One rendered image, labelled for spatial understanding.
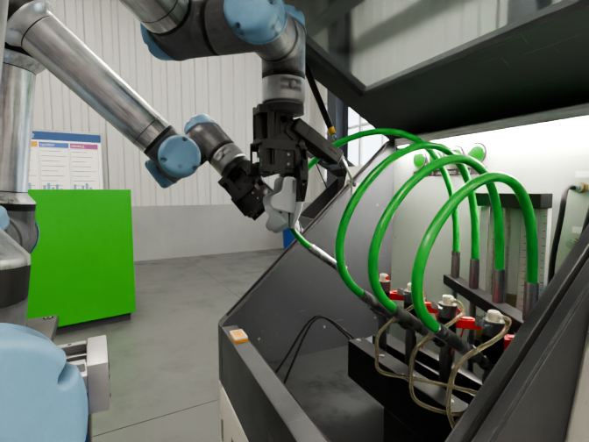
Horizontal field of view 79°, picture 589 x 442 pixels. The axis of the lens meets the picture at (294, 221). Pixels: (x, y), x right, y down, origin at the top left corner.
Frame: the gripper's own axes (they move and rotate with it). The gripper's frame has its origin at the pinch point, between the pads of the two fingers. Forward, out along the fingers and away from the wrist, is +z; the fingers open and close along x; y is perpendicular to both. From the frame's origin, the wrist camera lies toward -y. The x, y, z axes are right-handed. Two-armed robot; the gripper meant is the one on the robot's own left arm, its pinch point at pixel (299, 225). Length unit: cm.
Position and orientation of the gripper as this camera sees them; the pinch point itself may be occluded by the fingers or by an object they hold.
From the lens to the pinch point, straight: 76.9
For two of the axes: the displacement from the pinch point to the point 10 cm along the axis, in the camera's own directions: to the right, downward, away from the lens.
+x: -1.8, -1.4, -9.7
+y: -7.4, 6.7, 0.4
